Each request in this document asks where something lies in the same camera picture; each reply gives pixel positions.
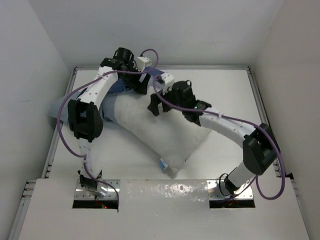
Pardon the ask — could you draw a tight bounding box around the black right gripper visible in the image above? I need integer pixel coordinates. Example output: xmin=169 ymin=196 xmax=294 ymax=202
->
xmin=148 ymin=84 xmax=186 ymax=116

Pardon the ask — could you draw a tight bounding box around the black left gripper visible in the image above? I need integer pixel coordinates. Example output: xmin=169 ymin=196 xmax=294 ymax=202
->
xmin=119 ymin=63 xmax=150 ymax=95

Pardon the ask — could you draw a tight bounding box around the white pillow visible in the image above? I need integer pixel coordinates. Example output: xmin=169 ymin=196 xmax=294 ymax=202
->
xmin=113 ymin=86 xmax=211 ymax=174

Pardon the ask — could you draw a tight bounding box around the blue patterned pillowcase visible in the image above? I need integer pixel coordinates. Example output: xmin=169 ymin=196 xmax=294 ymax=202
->
xmin=47 ymin=66 xmax=166 ymax=125

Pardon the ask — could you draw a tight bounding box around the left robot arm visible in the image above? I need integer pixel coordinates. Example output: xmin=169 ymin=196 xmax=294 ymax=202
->
xmin=67 ymin=47 xmax=152 ymax=193

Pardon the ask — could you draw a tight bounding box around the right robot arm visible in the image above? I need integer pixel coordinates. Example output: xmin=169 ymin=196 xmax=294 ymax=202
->
xmin=147 ymin=76 xmax=281 ymax=197

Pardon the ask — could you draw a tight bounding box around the white front cover board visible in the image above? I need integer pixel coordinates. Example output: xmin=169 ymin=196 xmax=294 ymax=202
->
xmin=19 ymin=179 xmax=309 ymax=240

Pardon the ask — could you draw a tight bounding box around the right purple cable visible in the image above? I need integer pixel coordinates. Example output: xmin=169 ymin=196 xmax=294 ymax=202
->
xmin=151 ymin=74 xmax=286 ymax=201

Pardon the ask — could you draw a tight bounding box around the purple cable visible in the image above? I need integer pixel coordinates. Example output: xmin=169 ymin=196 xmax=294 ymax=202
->
xmin=56 ymin=48 xmax=161 ymax=208
xmin=151 ymin=74 xmax=286 ymax=201

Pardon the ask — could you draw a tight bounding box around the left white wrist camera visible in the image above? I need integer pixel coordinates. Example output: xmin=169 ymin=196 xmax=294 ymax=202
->
xmin=135 ymin=56 xmax=152 ymax=72

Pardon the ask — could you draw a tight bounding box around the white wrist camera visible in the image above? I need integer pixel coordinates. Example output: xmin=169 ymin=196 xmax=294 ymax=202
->
xmin=159 ymin=72 xmax=175 ymax=94
xmin=135 ymin=56 xmax=152 ymax=72

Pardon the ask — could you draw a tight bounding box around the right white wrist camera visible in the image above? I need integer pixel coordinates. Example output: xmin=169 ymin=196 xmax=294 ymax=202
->
xmin=159 ymin=72 xmax=175 ymax=94

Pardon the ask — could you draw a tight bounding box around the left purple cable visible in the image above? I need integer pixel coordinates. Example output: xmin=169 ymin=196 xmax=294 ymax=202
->
xmin=56 ymin=48 xmax=161 ymax=208

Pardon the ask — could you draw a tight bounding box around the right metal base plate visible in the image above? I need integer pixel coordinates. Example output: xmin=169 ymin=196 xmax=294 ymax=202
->
xmin=207 ymin=178 xmax=255 ymax=201

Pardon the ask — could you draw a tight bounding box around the metal base plate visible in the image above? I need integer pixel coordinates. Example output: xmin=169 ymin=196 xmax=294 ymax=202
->
xmin=73 ymin=179 xmax=118 ymax=201
xmin=207 ymin=178 xmax=255 ymax=201

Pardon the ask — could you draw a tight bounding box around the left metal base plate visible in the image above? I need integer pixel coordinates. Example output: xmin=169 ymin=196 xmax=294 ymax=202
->
xmin=73 ymin=179 xmax=118 ymax=201

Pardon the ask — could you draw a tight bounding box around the aluminium table frame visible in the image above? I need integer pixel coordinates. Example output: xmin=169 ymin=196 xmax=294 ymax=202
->
xmin=7 ymin=64 xmax=301 ymax=240

